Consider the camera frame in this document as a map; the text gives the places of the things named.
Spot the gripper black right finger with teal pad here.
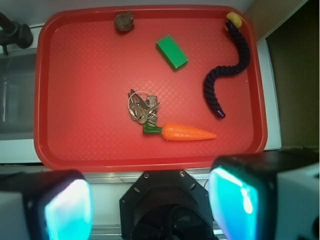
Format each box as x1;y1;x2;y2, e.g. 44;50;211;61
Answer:
208;150;320;240

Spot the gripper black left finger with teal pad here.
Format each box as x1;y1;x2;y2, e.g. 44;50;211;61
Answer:
0;170;94;240

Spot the orange plastic carrot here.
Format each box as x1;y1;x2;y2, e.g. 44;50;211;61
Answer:
143;122;217;141

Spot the bunch of metal keys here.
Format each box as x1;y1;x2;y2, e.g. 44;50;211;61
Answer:
127;89;161;125

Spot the red plastic tray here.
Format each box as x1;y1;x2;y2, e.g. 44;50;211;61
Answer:
34;5;268;172

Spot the grey metal sink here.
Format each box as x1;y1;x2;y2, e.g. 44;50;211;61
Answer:
0;48;37;141

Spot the green rectangular block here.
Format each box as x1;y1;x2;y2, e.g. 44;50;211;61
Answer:
155;35;189;71

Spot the black clamp knob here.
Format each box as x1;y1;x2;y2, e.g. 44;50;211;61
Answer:
0;12;33;56

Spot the brown rock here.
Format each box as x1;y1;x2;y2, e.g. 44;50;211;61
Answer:
113;11;135;33

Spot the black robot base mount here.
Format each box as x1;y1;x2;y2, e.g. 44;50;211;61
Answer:
119;170;217;240

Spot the dark blue rope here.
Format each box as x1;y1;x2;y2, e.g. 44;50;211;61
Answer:
203;19;251;120

